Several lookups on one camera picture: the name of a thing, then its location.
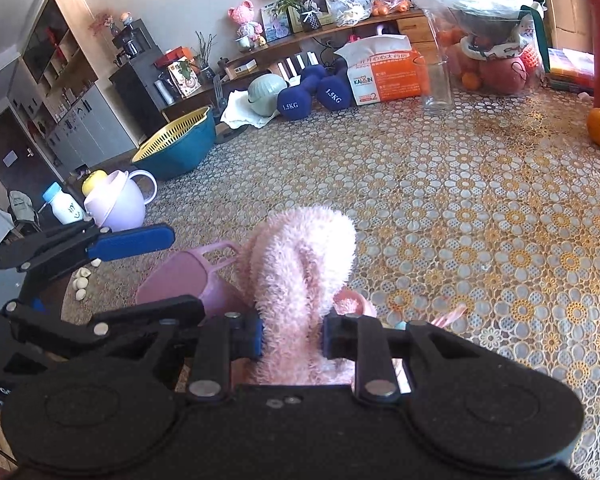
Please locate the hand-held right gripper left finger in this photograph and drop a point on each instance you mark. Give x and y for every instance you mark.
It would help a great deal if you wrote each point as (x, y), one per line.
(252, 335)

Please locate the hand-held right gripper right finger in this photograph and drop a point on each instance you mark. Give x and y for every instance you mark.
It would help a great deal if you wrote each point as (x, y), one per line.
(337, 335)

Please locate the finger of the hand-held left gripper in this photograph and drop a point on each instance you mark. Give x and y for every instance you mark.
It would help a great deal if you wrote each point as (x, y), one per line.
(145, 312)
(130, 244)

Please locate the purple ribbed cup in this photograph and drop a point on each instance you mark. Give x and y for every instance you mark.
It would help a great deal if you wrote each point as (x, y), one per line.
(200, 280)

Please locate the pink fluffy towel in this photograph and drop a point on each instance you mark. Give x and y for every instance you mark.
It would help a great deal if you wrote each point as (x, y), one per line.
(300, 270)

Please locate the small pink bowl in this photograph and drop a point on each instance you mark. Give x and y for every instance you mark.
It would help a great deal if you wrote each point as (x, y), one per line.
(352, 302)

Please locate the pink and purple mug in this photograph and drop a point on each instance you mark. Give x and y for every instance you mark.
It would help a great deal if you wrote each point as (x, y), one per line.
(120, 205)

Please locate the yellow cap bottle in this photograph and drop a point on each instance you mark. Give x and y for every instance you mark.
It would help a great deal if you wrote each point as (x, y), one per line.
(94, 182)

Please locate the white bottle with blue cap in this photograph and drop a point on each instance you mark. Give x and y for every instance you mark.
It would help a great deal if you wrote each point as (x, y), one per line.
(65, 205)

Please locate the teal basin with yellow colander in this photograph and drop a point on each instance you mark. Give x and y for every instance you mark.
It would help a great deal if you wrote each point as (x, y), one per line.
(180, 152)

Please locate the brown door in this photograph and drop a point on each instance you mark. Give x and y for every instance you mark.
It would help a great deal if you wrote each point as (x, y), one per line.
(2, 160)

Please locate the black water dispenser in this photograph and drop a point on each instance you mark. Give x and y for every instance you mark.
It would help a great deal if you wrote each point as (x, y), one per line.
(135, 85)

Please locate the white cloth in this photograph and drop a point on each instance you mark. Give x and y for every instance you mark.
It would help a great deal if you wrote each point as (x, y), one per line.
(237, 112)

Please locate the floral lace tablecloth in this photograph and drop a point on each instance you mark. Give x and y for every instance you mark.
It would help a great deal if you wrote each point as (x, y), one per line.
(455, 210)

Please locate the white storage cabinet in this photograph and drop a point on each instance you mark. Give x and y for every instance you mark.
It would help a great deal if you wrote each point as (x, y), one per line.
(65, 85)

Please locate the illustrated card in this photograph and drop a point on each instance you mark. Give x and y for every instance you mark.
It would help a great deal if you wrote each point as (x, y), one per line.
(185, 77)

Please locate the red gift box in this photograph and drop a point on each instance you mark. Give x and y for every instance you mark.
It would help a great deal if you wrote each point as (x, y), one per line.
(172, 56)

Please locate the dry branches in vase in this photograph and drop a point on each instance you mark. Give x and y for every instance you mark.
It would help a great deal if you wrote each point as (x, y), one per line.
(206, 60)

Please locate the pale green round pot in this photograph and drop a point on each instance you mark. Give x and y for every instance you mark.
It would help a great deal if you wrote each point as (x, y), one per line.
(266, 92)

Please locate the small beige box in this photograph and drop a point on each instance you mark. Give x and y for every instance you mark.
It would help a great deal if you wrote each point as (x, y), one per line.
(244, 67)

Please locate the pink dried flowers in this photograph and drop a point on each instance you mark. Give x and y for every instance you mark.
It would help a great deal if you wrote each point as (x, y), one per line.
(102, 22)

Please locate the small doll figurine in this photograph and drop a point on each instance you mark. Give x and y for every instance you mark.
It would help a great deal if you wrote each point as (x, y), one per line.
(125, 19)

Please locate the small silver cup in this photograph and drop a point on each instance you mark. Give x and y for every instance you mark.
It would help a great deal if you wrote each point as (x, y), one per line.
(245, 44)

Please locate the white toy piano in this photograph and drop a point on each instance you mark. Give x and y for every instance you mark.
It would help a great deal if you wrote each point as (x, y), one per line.
(295, 65)

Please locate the pink bear figurine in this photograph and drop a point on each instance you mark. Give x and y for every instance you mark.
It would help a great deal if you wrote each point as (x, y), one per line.
(244, 22)

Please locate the orange and white tissue pack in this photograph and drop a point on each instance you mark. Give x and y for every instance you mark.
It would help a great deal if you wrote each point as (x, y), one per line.
(380, 75)

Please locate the clear drinking glass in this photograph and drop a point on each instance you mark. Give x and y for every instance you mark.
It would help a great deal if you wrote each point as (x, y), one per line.
(437, 87)

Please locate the small plant in patterned vase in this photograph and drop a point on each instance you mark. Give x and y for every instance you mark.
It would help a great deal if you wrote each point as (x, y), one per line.
(311, 20)

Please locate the wooden television cabinet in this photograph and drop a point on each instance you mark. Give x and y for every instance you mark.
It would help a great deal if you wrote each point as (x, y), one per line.
(330, 35)

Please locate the pink kettlebell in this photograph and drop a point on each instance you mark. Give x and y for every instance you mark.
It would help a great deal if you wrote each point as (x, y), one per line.
(367, 34)

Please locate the brown basketball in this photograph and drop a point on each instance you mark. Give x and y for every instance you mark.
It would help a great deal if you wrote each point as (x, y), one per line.
(502, 75)

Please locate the plastic bag of snacks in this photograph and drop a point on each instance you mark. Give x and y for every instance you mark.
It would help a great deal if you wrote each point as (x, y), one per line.
(347, 7)

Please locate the red plastic basket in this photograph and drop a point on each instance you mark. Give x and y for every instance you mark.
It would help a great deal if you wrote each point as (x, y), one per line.
(530, 57)

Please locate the steel bowl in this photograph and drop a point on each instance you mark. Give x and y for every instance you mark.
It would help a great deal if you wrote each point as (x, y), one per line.
(485, 21)

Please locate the colourful flat box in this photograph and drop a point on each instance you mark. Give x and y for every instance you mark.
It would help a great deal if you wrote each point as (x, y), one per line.
(570, 70)

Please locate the pastel picture frame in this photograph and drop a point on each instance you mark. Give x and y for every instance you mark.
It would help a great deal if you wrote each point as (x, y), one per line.
(274, 22)

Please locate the green photo frame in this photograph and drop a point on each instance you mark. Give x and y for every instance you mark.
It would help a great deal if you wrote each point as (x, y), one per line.
(320, 2)

